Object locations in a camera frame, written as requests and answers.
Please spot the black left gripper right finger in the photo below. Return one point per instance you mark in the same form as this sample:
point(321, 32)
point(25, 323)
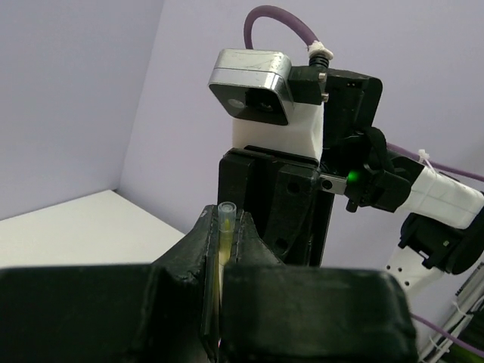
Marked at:
point(248, 247)

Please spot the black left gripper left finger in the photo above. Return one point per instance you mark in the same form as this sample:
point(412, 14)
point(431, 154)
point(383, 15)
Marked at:
point(186, 261)

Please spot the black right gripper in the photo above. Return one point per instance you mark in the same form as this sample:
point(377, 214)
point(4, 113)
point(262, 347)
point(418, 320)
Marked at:
point(283, 193)

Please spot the yellow clear pen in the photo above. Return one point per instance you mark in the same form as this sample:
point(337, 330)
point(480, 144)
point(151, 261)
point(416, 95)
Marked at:
point(227, 213)

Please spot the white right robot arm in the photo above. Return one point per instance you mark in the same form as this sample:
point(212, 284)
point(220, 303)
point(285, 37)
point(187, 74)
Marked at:
point(443, 231)

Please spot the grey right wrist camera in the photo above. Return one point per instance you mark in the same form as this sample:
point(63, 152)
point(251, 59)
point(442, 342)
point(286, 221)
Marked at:
point(274, 105)

